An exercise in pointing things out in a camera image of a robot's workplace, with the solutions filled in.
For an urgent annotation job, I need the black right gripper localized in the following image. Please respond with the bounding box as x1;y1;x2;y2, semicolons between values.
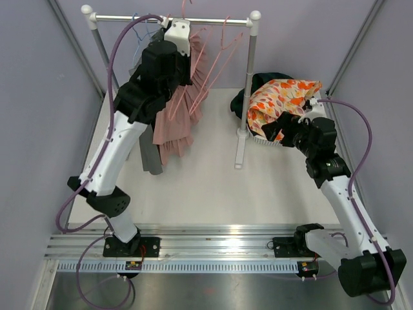
261;112;316;158

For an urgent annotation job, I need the orange floral skirt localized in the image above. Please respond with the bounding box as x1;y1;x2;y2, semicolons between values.
247;79;323;138

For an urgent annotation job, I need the pink hanger of floral skirt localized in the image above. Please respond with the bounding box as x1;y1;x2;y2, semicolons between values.
167;0;216;122

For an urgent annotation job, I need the dark green plaid skirt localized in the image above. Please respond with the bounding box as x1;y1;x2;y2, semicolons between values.
230;72;292;119

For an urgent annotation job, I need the pink wire hanger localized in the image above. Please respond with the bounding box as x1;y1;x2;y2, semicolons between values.
188;15;245;116

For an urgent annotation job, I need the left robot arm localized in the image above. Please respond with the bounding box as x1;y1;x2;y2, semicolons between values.
68;41;191;256

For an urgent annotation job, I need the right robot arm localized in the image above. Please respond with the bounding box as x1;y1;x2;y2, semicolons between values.
263;112;407;300

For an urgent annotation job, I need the pink pleated skirt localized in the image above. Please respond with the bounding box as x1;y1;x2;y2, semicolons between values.
153;34;208;166

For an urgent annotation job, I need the grey skirt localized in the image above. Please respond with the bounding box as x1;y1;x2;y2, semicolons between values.
128;36;173;175

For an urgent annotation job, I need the white perforated plastic basket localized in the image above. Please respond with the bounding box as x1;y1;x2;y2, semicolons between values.
247;127;281;147

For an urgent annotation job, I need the silver clothes rack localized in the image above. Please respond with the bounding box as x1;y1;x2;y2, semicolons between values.
81;1;261;169

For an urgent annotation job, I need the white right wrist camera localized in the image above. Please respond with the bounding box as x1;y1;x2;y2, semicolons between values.
298;97;327;124

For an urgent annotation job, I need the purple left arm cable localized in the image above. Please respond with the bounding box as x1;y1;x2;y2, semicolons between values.
56;14;172;307

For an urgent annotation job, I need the aluminium frame post left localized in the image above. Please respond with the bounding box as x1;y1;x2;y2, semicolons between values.
46;0;105;99

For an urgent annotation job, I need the aluminium frame post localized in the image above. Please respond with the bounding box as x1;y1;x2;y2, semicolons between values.
46;0;105;99
325;0;387;98

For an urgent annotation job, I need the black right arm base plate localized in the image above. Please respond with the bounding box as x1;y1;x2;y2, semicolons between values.
271;237;321;258

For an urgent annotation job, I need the aluminium frame post right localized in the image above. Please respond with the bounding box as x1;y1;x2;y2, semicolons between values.
325;0;387;98

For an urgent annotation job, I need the white slotted cable duct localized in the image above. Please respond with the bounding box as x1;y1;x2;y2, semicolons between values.
57;260;298;274

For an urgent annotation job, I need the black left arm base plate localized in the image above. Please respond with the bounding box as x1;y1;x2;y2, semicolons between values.
103;236;161;258

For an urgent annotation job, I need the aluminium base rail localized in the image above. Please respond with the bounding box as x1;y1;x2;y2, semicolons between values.
43;224;394;261

